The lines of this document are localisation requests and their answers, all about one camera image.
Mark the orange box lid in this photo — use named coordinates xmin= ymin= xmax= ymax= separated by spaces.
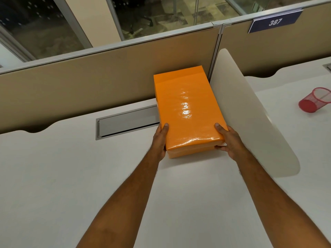
xmin=153 ymin=65 xmax=229 ymax=152

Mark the dark blue number label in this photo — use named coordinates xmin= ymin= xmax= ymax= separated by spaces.
xmin=248 ymin=9 xmax=303 ymax=34

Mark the black office chair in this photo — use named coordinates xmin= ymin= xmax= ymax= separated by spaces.
xmin=113 ymin=0 xmax=154 ymax=34

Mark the person's left hand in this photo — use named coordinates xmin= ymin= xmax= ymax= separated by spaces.
xmin=150 ymin=123 xmax=169 ymax=163

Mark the person's right forearm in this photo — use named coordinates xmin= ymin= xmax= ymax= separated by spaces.
xmin=237 ymin=149 xmax=331 ymax=248

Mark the person's left forearm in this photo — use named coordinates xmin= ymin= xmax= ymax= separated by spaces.
xmin=76 ymin=152 xmax=167 ymax=248

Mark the grey cable tray cover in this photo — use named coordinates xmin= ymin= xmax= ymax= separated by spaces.
xmin=96 ymin=104 xmax=160 ymax=141

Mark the beige partition panel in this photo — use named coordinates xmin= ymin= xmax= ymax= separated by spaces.
xmin=0 ymin=23 xmax=223 ymax=135
xmin=217 ymin=0 xmax=331 ymax=78

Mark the orange cardboard box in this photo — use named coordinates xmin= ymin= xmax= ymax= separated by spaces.
xmin=167 ymin=142 xmax=226 ymax=159

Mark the white curved divider panel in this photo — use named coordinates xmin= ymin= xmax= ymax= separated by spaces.
xmin=209 ymin=48 xmax=301 ymax=178

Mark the red mesh pen holder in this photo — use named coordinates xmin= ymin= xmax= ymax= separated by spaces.
xmin=298 ymin=87 xmax=331 ymax=113

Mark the white desk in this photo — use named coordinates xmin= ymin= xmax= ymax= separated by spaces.
xmin=244 ymin=56 xmax=331 ymax=235
xmin=0 ymin=97 xmax=285 ymax=248

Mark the person's right hand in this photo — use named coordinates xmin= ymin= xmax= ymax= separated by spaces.
xmin=214 ymin=123 xmax=249 ymax=163

